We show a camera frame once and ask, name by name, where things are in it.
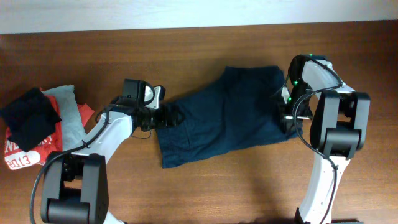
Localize dark blue shorts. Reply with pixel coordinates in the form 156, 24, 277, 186
156, 65, 303, 169

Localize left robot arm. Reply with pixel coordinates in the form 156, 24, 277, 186
37, 79, 181, 224

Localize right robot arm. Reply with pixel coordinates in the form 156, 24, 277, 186
273, 54, 371, 224

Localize grey folded garment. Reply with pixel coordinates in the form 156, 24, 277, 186
43, 85, 86, 151

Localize black folded garment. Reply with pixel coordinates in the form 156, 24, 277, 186
1, 88, 62, 152

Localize red printed t-shirt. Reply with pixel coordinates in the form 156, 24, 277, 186
4, 95, 94, 170

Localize right black cable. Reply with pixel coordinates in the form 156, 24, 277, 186
270, 57, 343, 224

